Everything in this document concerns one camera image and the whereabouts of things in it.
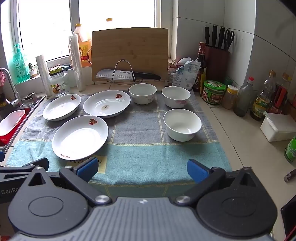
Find white plastic box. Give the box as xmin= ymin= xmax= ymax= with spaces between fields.
xmin=260 ymin=112 xmax=296 ymax=142

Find glass jar with label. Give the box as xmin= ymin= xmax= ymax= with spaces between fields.
xmin=49 ymin=65 xmax=71 ymax=97

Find grey teal checked towel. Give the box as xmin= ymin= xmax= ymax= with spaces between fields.
xmin=6 ymin=91 xmax=232 ymax=186

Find orange cooking oil jug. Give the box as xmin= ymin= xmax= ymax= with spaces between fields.
xmin=74 ymin=23 xmax=93 ymax=68

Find black kitchen scissors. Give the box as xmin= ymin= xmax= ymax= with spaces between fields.
xmin=224 ymin=29 xmax=235 ymax=52

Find short plastic wrap roll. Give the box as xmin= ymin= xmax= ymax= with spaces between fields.
xmin=36 ymin=54 xmax=54 ymax=97

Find white bowl pink flowers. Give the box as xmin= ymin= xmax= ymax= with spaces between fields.
xmin=128 ymin=84 xmax=157 ymax=105
xmin=161 ymin=86 xmax=198 ymax=109

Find steel sink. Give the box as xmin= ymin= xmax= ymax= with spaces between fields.
xmin=0 ymin=95 xmax=46 ymax=154

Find white plate with brown stain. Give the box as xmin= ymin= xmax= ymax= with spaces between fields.
xmin=83 ymin=90 xmax=131 ymax=119

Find steel faucet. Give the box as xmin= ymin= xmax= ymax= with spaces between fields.
xmin=0 ymin=68 xmax=23 ymax=109

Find metal handle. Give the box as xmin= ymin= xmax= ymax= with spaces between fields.
xmin=284 ymin=168 xmax=296 ymax=183

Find bamboo cutting board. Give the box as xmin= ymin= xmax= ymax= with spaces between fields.
xmin=92 ymin=27 xmax=169 ymax=82

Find dark soy sauce bottle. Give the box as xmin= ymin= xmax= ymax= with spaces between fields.
xmin=192 ymin=42 xmax=208 ymax=92

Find green lid sauce jar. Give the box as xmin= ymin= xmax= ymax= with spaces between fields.
xmin=201 ymin=80 xmax=227 ymax=105

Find steel kitchen knife black handle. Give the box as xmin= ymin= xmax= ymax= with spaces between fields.
xmin=96 ymin=69 xmax=162 ymax=81

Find red basin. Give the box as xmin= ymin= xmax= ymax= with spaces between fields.
xmin=0 ymin=107 xmax=32 ymax=146

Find green can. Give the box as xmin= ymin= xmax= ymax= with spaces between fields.
xmin=284 ymin=135 xmax=296 ymax=163

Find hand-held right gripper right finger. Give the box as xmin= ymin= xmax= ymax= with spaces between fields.
xmin=174 ymin=159 xmax=259 ymax=207

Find glass bottle red cap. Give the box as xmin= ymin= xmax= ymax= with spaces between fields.
xmin=233 ymin=77 xmax=255 ymax=117

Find clear oil bottle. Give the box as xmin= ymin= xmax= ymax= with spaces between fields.
xmin=250 ymin=70 xmax=277 ymax=121

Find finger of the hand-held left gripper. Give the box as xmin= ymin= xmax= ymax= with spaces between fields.
xmin=0 ymin=158 xmax=49 ymax=180

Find steel wire rack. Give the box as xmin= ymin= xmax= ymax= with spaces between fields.
xmin=108 ymin=60 xmax=143 ymax=85

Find dark object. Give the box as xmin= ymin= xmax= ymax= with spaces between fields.
xmin=280 ymin=197 xmax=296 ymax=240

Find window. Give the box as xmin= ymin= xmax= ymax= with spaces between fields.
xmin=13 ymin=0 xmax=163 ymax=63

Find white plate fruit print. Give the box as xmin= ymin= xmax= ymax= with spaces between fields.
xmin=52 ymin=115 xmax=109 ymax=160
xmin=43 ymin=94 xmax=81 ymax=121

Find small potted plant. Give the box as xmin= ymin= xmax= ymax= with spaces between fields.
xmin=28 ymin=63 xmax=39 ymax=78

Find dark red knife block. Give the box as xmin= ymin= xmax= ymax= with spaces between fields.
xmin=204 ymin=45 xmax=231 ymax=82

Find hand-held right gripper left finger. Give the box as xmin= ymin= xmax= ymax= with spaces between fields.
xmin=28 ymin=157 xmax=112 ymax=207

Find white printed bag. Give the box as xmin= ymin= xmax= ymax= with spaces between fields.
xmin=172 ymin=60 xmax=202 ymax=91

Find red white packet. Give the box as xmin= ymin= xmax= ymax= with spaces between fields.
xmin=168 ymin=58 xmax=185 ymax=82

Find yellow labelled bottle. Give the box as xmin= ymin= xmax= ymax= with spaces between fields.
xmin=200 ymin=73 xmax=207 ymax=95

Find plain white bowl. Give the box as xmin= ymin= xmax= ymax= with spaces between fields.
xmin=163 ymin=109 xmax=202 ymax=142

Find white colander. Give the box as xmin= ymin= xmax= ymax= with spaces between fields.
xmin=0 ymin=110 xmax=26 ymax=136

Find green soap bottle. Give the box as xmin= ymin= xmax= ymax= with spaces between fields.
xmin=12 ymin=43 xmax=31 ymax=82

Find yellow lid spice jar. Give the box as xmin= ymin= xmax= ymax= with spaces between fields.
xmin=221 ymin=85 xmax=239 ymax=109

